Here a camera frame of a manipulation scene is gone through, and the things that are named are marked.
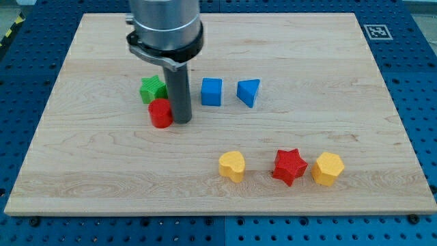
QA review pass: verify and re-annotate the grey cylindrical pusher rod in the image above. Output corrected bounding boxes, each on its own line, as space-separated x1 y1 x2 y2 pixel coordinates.
163 63 192 124

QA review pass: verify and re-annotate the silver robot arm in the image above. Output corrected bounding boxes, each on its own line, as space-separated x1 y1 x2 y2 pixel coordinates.
126 0 203 124

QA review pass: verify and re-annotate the green star block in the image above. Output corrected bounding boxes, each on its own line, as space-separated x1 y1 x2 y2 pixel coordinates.
139 75 168 104

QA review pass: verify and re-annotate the yellow heart block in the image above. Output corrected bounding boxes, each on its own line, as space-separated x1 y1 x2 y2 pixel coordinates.
218 151 246 183

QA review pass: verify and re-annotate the red star block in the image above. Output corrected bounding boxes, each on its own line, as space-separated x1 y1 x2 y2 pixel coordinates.
272 148 308 187

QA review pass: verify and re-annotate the red cylinder block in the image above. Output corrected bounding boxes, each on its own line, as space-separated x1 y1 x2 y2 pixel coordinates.
148 98 173 128

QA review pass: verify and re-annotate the blue cube block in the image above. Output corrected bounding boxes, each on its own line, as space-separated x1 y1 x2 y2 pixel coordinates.
201 78 223 107

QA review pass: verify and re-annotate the blue triangular prism block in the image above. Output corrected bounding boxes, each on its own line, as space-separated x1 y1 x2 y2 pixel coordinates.
236 79 260 108

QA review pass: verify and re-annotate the wooden board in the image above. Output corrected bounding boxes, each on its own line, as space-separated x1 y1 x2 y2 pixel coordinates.
5 13 436 216

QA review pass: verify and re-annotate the yellow hexagon block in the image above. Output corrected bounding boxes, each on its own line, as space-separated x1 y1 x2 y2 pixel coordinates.
311 152 345 187

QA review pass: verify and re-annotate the white fiducial marker tag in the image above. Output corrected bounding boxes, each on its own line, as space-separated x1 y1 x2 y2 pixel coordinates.
363 24 393 40

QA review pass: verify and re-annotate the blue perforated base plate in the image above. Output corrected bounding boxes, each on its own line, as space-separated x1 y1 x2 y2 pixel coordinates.
1 0 436 245

